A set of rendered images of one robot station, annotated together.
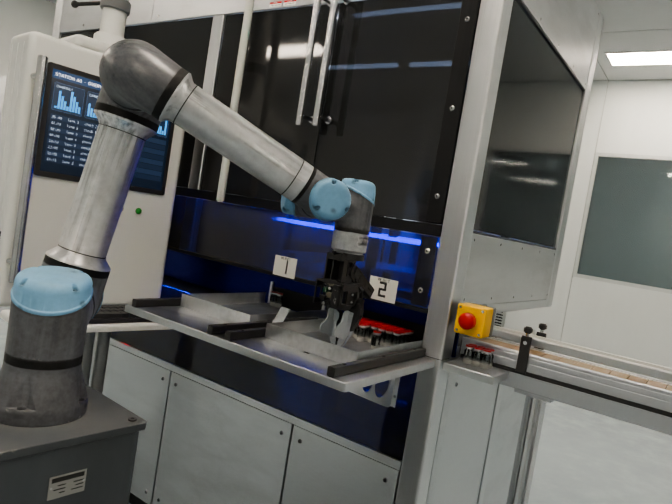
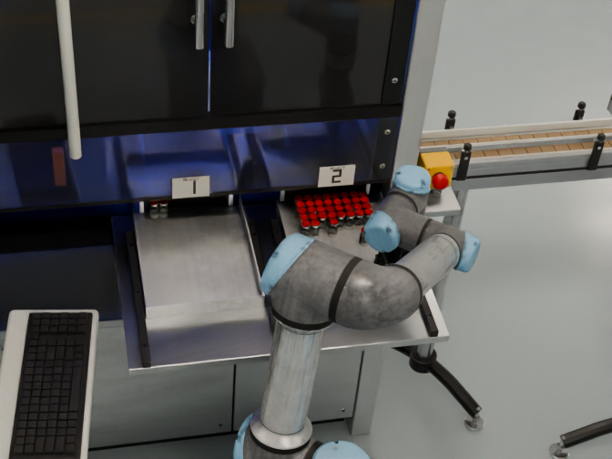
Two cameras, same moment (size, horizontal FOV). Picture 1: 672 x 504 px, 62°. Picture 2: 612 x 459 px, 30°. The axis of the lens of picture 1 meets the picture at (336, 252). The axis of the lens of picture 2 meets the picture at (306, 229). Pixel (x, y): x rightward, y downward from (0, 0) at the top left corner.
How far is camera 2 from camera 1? 214 cm
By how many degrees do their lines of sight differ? 59
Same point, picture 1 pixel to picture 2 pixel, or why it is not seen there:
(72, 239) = (299, 424)
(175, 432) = not seen: hidden behind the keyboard
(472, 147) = (434, 30)
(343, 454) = not seen: hidden behind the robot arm
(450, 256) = (413, 130)
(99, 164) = (311, 363)
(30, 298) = not seen: outside the picture
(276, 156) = (449, 264)
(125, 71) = (392, 318)
